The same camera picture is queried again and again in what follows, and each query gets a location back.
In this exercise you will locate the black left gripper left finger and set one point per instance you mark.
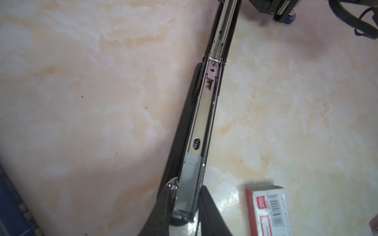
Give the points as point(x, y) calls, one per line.
point(158, 221)

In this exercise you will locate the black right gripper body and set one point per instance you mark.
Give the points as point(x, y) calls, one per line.
point(279, 9)

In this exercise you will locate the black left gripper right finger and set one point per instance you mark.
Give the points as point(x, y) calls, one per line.
point(212, 223)

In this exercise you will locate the red white staple box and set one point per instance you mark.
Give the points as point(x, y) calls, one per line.
point(268, 212)

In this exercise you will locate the blue stapler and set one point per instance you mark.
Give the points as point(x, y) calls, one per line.
point(290, 18)

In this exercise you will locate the blue notebook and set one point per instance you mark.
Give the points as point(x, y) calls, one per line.
point(16, 218)

